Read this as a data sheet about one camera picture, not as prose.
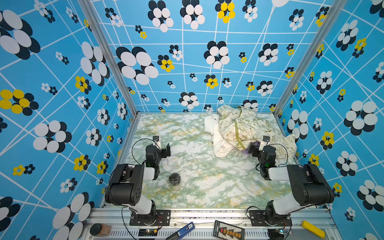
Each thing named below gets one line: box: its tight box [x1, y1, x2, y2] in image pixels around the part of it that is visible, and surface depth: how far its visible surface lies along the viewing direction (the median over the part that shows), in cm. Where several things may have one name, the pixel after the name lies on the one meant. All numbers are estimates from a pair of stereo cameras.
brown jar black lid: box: [89, 223, 112, 237], surface depth 65 cm
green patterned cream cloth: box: [217, 105, 298, 159], surface depth 98 cm
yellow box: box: [301, 220, 326, 239], surface depth 72 cm
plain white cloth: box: [204, 114, 235, 158], surface depth 103 cm
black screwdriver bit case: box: [213, 220, 245, 240], surface depth 70 cm
